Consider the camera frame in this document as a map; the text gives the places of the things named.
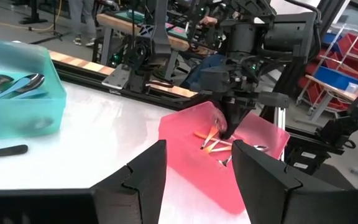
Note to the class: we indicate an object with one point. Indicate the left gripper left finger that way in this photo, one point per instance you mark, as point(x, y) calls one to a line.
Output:
point(141, 186)

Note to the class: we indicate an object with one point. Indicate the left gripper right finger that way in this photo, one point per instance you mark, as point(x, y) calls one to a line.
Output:
point(266, 193)

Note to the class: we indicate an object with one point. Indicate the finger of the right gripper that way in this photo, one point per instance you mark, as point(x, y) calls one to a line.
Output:
point(229, 119)
point(242, 113)

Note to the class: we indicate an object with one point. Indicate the black metal spoon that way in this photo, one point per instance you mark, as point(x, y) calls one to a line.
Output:
point(5, 151)

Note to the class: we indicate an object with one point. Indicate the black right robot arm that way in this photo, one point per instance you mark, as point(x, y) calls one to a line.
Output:
point(291, 34)

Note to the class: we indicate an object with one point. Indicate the person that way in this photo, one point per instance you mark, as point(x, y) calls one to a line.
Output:
point(204, 71)
point(82, 18)

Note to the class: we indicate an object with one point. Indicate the pink plastic tray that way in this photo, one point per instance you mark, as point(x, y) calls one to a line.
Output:
point(197, 177)

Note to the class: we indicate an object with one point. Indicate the white table mat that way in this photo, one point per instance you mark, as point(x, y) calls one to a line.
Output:
point(104, 130)

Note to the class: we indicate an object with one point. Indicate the person's hand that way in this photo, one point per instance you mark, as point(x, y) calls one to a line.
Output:
point(208, 20)

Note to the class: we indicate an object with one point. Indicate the blue storage bin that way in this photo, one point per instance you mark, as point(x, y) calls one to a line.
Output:
point(337, 77)

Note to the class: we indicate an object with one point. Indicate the teal plastic tray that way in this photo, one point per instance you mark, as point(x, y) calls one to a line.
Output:
point(17, 118)

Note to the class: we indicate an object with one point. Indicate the wooden background table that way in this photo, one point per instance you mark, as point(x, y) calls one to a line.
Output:
point(120, 25)

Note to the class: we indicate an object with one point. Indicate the black stand base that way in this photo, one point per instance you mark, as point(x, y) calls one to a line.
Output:
point(33, 19)

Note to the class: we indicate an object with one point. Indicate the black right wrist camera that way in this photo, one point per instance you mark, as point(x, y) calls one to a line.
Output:
point(213, 79)

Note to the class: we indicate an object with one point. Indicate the grey metal bracket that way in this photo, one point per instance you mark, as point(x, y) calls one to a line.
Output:
point(117, 77)

